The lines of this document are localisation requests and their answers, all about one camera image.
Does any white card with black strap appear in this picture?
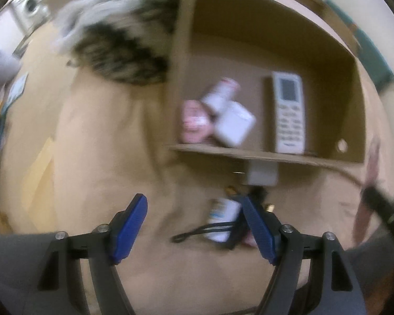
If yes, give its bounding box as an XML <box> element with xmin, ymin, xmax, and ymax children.
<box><xmin>171</xmin><ymin>186</ymin><xmax>268</xmax><ymax>250</ymax></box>

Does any green cushion with orange strap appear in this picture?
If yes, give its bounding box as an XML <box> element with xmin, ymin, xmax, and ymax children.
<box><xmin>325</xmin><ymin>0</ymin><xmax>394</xmax><ymax>89</ymax></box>

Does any white base cabinet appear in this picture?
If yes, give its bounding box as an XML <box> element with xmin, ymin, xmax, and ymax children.
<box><xmin>0</xmin><ymin>7</ymin><xmax>27</xmax><ymax>50</ymax></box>

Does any white bottle with red label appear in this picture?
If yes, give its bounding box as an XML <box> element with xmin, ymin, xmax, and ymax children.
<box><xmin>200</xmin><ymin>78</ymin><xmax>241</xmax><ymax>114</ymax></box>

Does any person's right leg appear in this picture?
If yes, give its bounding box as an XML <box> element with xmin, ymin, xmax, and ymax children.
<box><xmin>343</xmin><ymin>230</ymin><xmax>394</xmax><ymax>315</ymax></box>

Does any white square box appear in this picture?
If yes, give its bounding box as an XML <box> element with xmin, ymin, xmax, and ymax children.
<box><xmin>213</xmin><ymin>101</ymin><xmax>257</xmax><ymax>148</ymax></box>

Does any translucent pink pouch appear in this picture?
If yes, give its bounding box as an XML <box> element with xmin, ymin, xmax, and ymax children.
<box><xmin>353</xmin><ymin>134</ymin><xmax>381</xmax><ymax>246</ymax></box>

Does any cardboard box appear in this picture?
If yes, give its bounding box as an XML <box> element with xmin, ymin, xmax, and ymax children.
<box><xmin>166</xmin><ymin>0</ymin><xmax>366</xmax><ymax>166</ymax></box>

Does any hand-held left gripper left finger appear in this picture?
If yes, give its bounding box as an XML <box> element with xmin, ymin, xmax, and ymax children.
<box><xmin>36</xmin><ymin>193</ymin><xmax>148</xmax><ymax>315</ymax></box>

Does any white remote control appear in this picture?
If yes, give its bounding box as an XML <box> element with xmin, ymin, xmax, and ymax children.
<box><xmin>271</xmin><ymin>71</ymin><xmax>307</xmax><ymax>154</ymax></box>

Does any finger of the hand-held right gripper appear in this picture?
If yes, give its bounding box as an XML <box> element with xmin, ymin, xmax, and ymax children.
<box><xmin>361</xmin><ymin>185</ymin><xmax>394</xmax><ymax>227</ymax></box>

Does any white washing machine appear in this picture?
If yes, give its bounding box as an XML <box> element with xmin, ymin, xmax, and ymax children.
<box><xmin>13</xmin><ymin>0</ymin><xmax>51</xmax><ymax>30</ymax></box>

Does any grey stuffed bag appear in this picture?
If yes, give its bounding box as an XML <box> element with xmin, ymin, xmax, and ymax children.
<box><xmin>0</xmin><ymin>48</ymin><xmax>22</xmax><ymax>86</ymax></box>

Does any shaggy grey patterned blanket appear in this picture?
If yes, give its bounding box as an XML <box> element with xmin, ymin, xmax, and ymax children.
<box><xmin>54</xmin><ymin>0</ymin><xmax>184</xmax><ymax>86</ymax></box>

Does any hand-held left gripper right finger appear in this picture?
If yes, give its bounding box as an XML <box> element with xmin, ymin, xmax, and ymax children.
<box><xmin>241</xmin><ymin>195</ymin><xmax>365</xmax><ymax>315</ymax></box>

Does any small white bottle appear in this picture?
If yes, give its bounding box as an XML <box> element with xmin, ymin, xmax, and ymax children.
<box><xmin>206</xmin><ymin>198</ymin><xmax>243</xmax><ymax>243</ymax></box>

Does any small pink packet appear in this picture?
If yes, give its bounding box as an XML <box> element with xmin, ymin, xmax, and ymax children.
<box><xmin>180</xmin><ymin>100</ymin><xmax>214</xmax><ymax>143</ymax></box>

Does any white charger adapter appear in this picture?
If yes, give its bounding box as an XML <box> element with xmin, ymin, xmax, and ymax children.
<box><xmin>247</xmin><ymin>161</ymin><xmax>279</xmax><ymax>186</ymax></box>

